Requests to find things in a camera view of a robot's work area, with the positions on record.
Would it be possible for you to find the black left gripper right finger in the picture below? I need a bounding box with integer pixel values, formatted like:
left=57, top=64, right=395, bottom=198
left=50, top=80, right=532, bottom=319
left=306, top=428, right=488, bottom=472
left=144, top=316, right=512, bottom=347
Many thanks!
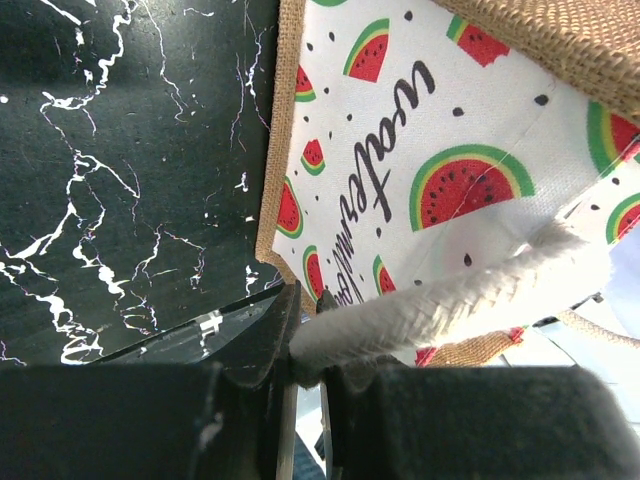
left=315, top=288, right=640, bottom=480

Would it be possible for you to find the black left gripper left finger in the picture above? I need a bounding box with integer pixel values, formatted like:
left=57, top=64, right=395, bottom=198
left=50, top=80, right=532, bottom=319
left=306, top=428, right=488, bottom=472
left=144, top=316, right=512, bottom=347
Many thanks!
left=1, top=284, right=301, bottom=479

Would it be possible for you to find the watermelon print canvas bag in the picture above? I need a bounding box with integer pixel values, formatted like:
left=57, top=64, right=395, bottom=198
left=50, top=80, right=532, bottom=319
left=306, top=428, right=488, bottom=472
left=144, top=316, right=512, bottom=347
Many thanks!
left=256, top=1, right=639, bottom=378

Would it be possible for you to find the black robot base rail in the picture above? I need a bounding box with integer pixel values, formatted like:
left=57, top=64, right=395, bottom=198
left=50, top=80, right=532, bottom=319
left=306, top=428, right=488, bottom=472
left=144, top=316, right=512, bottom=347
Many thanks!
left=93, top=286, right=281, bottom=365

